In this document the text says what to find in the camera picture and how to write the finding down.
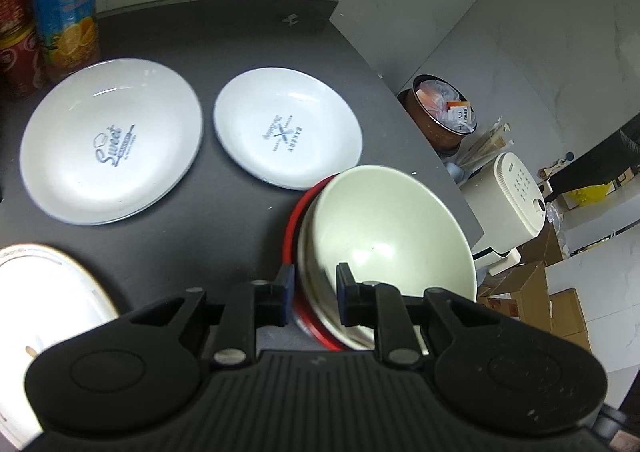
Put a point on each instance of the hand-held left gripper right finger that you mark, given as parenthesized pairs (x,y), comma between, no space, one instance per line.
(342,293)

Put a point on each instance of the small white figurine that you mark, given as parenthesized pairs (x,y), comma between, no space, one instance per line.
(552,167)

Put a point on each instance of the large white plate blue print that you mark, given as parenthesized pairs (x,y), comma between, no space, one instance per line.
(110,152)

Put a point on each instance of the pale green bowl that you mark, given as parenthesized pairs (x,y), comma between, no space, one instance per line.
(395,222)

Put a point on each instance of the red bowl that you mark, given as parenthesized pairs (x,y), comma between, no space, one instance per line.
(306,328)

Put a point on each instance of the yellow plastic bag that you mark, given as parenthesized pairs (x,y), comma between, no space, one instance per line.
(590,194)

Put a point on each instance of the brown trash bin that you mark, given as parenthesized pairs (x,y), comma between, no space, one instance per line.
(425,125)

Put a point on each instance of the orange juice bottle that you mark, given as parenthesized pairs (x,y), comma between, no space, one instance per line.
(65,7)

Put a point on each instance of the paper-wrapped sticks bundle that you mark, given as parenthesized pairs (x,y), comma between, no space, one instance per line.
(487,145)

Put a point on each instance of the small white plate blue print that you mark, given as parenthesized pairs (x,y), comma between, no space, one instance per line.
(287,132)

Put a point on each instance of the gold-rimmed white plate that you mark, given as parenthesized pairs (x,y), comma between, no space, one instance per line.
(50,302)

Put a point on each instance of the pale blue object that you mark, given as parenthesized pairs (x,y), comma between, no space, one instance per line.
(454,172)

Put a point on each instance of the cardboard box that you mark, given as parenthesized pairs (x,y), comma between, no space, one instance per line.
(542,244)
(520,292)
(570,312)

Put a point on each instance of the cream air fryer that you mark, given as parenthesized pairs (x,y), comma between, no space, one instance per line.
(510,202)

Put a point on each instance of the clear plastic bag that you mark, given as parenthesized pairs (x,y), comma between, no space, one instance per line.
(554,219)

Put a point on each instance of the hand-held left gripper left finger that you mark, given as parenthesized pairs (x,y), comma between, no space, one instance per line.
(286,293)

